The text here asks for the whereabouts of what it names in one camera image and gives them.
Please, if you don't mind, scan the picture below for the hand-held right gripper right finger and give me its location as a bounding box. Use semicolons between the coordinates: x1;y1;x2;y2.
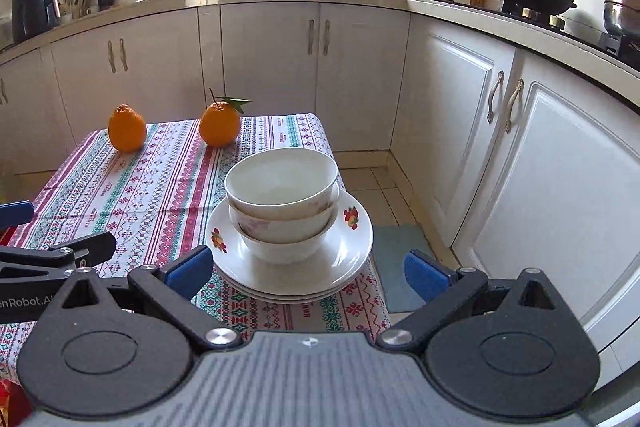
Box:
375;250;576;353

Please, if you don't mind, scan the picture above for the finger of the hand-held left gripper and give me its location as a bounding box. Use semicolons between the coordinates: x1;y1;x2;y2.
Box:
0;231;117;280
0;202;36;230

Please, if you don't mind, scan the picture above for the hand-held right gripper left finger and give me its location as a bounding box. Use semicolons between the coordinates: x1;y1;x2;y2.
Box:
37;245;246;354

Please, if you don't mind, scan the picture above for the white ceramic bowl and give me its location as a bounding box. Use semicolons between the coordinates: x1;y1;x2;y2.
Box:
235;219;338;264
224;148;340;222
229;202;341;244

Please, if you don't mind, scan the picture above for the grey-blue floor mat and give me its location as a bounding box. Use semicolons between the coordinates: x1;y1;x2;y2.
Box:
371;223;443;314

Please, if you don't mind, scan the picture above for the striped patterned tablecloth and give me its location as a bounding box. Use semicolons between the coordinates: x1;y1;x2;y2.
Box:
0;113;393;383

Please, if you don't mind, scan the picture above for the red patterned packaging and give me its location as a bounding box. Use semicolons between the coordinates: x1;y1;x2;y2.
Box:
0;377;31;427

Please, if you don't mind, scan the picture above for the orange with knobbed top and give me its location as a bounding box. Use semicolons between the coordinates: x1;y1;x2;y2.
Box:
108;104;148;153

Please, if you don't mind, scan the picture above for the orange with green leaf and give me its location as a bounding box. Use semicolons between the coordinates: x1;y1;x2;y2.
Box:
198;88;252;148

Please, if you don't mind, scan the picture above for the black air fryer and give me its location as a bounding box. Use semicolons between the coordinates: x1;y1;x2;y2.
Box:
11;0;62;44

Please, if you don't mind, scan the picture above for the gas stove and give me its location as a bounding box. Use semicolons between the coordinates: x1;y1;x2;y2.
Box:
475;4;640;68

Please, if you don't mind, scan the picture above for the stainless steel pot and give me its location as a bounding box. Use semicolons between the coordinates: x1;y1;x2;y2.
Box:
595;0;640;40

